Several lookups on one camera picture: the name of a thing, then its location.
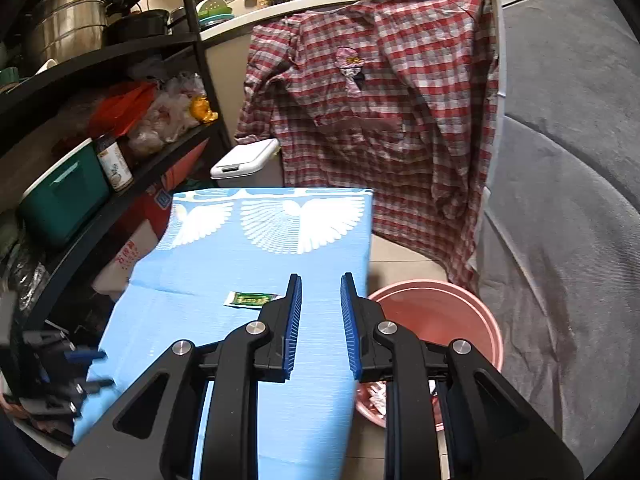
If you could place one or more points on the green storage box white lid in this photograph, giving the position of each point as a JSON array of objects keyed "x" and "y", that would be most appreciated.
[{"x": 65, "y": 200}]

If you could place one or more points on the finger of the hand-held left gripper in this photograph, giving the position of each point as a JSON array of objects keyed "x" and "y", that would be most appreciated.
[
  {"x": 85, "y": 354},
  {"x": 95, "y": 386}
]

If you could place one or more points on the black cooking pan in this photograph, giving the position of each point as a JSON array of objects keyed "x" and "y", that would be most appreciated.
[{"x": 135, "y": 25}]

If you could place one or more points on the green plastic colander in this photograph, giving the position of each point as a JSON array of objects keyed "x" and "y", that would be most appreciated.
[{"x": 215, "y": 10}]

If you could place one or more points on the red bag on shelf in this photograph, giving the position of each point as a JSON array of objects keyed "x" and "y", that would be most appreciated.
[{"x": 122, "y": 107}]

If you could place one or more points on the clear bags of food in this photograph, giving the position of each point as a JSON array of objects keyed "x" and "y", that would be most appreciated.
[{"x": 165, "y": 115}]

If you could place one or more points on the pink plastic bucket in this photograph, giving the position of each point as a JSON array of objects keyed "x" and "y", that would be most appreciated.
[{"x": 440, "y": 320}]

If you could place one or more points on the red white carton box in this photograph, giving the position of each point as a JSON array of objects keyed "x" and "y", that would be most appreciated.
[{"x": 374, "y": 400}]

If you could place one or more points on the black metal shelf rack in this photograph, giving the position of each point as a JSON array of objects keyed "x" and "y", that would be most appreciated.
[{"x": 197, "y": 20}]

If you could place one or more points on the green sauce packet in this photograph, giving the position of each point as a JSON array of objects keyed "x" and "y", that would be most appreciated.
[{"x": 247, "y": 300}]

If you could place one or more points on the grey cover cloth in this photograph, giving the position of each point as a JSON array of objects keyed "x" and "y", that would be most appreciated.
[{"x": 560, "y": 185}]

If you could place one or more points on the stacked steel pots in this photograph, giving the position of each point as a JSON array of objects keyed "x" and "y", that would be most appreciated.
[{"x": 65, "y": 20}]

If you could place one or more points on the yellow snack packet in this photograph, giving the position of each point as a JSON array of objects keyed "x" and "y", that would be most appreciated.
[{"x": 202, "y": 110}]

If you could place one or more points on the red cardboard box blue label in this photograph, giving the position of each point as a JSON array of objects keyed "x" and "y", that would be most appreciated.
[{"x": 150, "y": 220}]

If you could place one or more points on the red plaid shirt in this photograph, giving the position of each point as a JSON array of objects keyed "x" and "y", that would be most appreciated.
[{"x": 375, "y": 135}]

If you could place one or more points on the spice jar with label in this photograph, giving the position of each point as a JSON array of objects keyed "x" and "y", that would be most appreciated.
[{"x": 115, "y": 165}]

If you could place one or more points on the blue patterned tablecloth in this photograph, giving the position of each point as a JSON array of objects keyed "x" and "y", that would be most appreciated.
[{"x": 200, "y": 280}]

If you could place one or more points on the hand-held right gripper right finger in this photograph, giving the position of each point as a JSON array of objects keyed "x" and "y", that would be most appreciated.
[{"x": 348, "y": 325}]

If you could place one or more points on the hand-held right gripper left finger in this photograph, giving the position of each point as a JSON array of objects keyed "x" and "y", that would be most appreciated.
[{"x": 295, "y": 325}]

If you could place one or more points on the white rice sack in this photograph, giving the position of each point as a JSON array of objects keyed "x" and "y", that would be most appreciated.
[{"x": 135, "y": 255}]

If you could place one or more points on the white lidded waste bin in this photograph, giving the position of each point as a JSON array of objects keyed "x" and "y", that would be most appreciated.
[{"x": 245, "y": 157}]

